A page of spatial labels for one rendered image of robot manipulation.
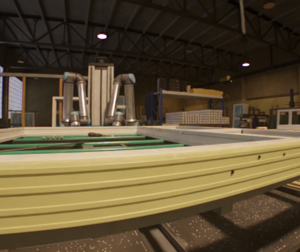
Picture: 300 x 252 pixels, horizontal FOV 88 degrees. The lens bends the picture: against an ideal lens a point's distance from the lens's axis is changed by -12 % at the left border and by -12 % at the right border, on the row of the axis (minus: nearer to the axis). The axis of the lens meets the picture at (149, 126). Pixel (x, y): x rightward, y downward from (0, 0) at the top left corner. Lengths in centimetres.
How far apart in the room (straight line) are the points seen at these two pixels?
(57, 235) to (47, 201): 6
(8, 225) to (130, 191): 13
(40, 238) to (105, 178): 11
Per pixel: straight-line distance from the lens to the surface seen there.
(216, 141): 75
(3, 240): 27
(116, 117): 182
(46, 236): 26
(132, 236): 68
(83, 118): 202
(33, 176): 21
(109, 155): 24
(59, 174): 20
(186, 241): 66
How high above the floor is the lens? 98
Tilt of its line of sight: 1 degrees down
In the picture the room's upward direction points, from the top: straight up
